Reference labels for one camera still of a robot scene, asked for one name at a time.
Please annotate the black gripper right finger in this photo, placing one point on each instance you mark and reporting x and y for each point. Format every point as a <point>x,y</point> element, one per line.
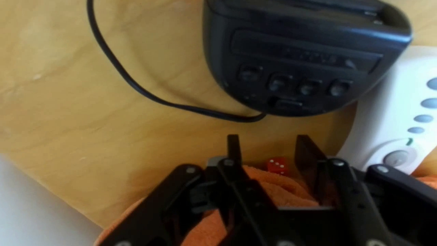
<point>336,185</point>

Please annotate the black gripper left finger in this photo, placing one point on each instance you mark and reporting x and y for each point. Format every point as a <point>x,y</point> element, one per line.
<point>236,191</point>

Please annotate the orange blanket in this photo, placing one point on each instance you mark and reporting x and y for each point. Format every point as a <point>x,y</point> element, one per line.
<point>281,188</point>

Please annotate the small red dice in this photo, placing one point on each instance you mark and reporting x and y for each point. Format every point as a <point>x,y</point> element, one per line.
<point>277,165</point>

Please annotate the light wooden chest of drawers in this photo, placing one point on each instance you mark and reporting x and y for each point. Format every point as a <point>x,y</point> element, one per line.
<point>90,136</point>

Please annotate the white remote control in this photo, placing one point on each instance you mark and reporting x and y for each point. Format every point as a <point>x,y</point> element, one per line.
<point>396,123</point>

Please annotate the black alarm clock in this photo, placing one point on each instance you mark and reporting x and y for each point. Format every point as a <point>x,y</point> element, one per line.
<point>305,49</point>

